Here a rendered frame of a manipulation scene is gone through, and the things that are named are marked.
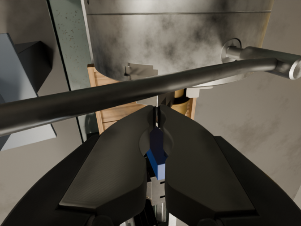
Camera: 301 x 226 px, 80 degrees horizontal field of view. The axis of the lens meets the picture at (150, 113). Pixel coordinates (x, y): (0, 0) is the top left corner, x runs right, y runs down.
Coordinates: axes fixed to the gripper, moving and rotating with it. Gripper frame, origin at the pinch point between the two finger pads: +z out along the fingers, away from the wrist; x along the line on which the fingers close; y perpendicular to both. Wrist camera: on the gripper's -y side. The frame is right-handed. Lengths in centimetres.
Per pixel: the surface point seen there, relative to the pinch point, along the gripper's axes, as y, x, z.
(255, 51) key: -1.9, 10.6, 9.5
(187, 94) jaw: 10.6, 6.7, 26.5
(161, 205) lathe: 87, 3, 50
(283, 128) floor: 135, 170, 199
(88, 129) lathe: 51, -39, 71
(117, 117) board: 26, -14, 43
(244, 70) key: -1.3, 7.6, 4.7
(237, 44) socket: -2.0, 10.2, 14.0
